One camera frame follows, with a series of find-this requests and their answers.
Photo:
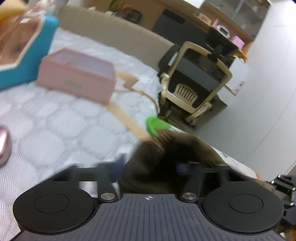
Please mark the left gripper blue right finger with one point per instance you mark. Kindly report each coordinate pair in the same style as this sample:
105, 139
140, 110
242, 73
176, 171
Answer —
202, 180

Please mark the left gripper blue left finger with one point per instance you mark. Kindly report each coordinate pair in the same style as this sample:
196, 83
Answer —
104, 174

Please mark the brown polka dot garment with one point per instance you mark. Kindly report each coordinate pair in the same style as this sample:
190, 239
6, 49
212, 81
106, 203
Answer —
155, 165

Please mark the beige office chair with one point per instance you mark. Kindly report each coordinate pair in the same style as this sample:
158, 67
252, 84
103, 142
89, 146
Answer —
191, 76

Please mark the pink gift box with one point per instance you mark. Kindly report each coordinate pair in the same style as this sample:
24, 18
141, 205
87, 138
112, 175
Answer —
78, 74

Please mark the beige bed headboard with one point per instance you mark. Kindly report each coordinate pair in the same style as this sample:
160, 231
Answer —
123, 35

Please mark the blue toy box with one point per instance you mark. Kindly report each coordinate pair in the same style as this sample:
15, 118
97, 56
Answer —
25, 41

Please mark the potted plant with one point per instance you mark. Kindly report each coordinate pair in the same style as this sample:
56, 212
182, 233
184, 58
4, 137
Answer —
119, 8

